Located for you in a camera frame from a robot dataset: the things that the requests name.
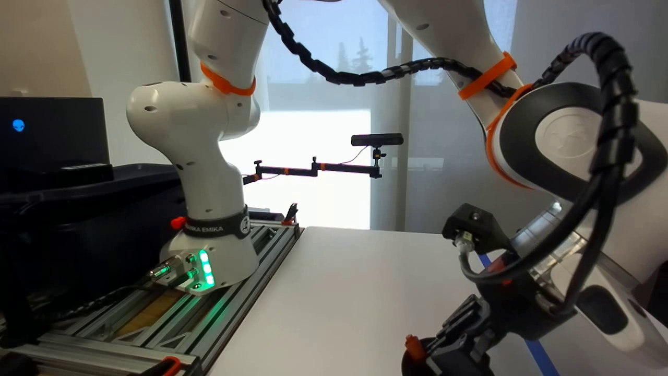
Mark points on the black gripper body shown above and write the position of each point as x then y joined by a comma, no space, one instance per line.
488,316

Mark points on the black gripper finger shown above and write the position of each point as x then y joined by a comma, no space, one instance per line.
481,362
446,358

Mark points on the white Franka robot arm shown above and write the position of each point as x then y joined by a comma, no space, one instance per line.
557,137

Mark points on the blue tape line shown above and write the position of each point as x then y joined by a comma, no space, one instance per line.
540,358

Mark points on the white vertical pole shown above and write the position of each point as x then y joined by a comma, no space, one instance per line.
399,173

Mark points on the red round button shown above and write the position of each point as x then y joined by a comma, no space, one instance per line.
179,222

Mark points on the black cabinet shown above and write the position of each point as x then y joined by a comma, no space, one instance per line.
90,229

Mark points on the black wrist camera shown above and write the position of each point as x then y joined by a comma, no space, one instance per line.
477,226

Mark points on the black bar camera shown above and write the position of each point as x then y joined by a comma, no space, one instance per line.
376,137

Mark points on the black articulated camera mount arm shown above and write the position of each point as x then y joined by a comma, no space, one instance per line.
313,169

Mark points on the orange bracket on frame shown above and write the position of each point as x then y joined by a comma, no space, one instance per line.
173,366

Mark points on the aluminium rail base frame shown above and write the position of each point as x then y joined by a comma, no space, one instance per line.
174,319

